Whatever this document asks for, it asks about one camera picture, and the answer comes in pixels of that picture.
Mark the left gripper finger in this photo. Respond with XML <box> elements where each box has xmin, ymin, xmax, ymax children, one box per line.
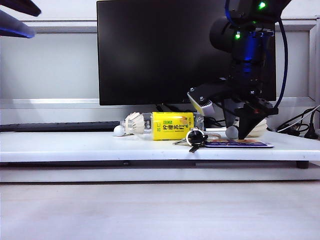
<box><xmin>14</xmin><ymin>0</ymin><xmax>42</xmax><ymax>18</ymax></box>
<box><xmin>0</xmin><ymin>9</ymin><xmax>36</xmax><ymax>40</ymax></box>

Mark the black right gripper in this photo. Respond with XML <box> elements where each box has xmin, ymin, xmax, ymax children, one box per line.
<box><xmin>214</xmin><ymin>74</ymin><xmax>280</xmax><ymax>140</ymax></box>

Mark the white feather shuttlecock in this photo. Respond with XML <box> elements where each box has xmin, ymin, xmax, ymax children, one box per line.
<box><xmin>226</xmin><ymin>118</ymin><xmax>268</xmax><ymax>140</ymax></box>
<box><xmin>113</xmin><ymin>112</ymin><xmax>146</xmax><ymax>138</ymax></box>

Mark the clear bottle yellow label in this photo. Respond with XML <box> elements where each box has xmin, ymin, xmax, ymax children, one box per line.
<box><xmin>119</xmin><ymin>111</ymin><xmax>205</xmax><ymax>142</ymax></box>

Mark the blue printed key card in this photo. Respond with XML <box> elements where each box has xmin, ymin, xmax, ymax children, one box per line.
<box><xmin>202</xmin><ymin>138</ymin><xmax>275</xmax><ymax>149</ymax></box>

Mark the black key bunch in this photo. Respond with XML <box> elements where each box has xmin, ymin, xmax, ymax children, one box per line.
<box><xmin>171</xmin><ymin>127</ymin><xmax>209</xmax><ymax>154</ymax></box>

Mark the black computer keyboard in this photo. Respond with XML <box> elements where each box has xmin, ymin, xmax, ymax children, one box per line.
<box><xmin>0</xmin><ymin>120</ymin><xmax>122</xmax><ymax>133</ymax></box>

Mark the black computer monitor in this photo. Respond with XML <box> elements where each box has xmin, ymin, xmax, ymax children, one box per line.
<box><xmin>96</xmin><ymin>0</ymin><xmax>277</xmax><ymax>107</ymax></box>

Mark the white desk riser board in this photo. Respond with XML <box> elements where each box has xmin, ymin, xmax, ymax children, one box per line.
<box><xmin>0</xmin><ymin>129</ymin><xmax>320</xmax><ymax>163</ymax></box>

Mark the black desk cable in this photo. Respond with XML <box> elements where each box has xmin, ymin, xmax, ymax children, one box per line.
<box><xmin>202</xmin><ymin>116</ymin><xmax>226</xmax><ymax>129</ymax></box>

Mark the white keychain cord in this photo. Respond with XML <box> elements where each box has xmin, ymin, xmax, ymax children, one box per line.
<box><xmin>203</xmin><ymin>131</ymin><xmax>221</xmax><ymax>140</ymax></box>

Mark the grey wall rail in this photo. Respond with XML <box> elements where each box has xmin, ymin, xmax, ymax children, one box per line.
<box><xmin>24</xmin><ymin>20</ymin><xmax>317</xmax><ymax>35</ymax></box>

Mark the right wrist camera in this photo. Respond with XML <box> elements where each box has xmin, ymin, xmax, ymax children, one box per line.
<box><xmin>186</xmin><ymin>83</ymin><xmax>216</xmax><ymax>117</ymax></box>

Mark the black power cable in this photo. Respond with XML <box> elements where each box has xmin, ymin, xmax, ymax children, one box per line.
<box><xmin>275</xmin><ymin>106</ymin><xmax>320</xmax><ymax>137</ymax></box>

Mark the white thin cable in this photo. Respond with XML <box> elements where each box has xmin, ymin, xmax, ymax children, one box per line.
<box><xmin>277</xmin><ymin>104</ymin><xmax>320</xmax><ymax>132</ymax></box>

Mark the black monitor cable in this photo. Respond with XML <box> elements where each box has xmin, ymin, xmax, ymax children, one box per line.
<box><xmin>154</xmin><ymin>103</ymin><xmax>191</xmax><ymax>113</ymax></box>

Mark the aluminium frame post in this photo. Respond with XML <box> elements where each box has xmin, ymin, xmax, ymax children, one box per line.
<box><xmin>307</xmin><ymin>17</ymin><xmax>320</xmax><ymax>103</ymax></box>

